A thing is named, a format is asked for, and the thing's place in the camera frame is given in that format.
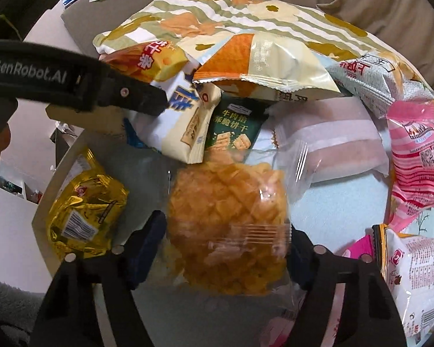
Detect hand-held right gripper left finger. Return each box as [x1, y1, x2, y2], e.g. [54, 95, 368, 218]
[29, 210, 168, 347]

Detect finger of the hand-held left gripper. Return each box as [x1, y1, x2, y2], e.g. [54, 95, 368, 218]
[93, 61, 169, 118]

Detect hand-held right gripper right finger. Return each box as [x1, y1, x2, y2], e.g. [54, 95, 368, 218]
[287, 223, 408, 347]

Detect white and blue snack packet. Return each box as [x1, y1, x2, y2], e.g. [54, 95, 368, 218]
[125, 69, 222, 166]

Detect clear packet of orange chips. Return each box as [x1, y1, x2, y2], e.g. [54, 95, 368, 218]
[163, 141, 312, 299]

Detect dark green cracker packet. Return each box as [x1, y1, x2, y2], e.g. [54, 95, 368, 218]
[204, 94, 271, 164]

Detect yellow fries snack packet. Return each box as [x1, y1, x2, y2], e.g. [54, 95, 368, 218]
[99, 40, 189, 84]

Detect magenta snack packet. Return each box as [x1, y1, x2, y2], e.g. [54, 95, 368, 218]
[342, 233, 379, 261]

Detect light blue daisy tablecloth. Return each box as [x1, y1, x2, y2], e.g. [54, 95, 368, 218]
[32, 108, 434, 347]

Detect gold foil snack packet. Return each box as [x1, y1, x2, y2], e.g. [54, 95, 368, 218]
[45, 148, 130, 260]

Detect white printed snack packet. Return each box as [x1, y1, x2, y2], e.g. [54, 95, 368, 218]
[372, 223, 434, 337]

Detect clear pink cake packet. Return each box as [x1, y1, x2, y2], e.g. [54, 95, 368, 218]
[271, 101, 390, 189]

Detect floral striped cushion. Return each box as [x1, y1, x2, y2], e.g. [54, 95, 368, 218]
[94, 0, 434, 123]

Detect orange and cream snack packet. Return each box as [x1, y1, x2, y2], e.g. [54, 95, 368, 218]
[192, 33, 342, 104]

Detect pink striped snack packet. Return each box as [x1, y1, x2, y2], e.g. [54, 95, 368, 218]
[384, 99, 434, 232]

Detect grey-white snack packet red print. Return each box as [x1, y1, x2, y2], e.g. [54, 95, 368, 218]
[327, 52, 434, 119]

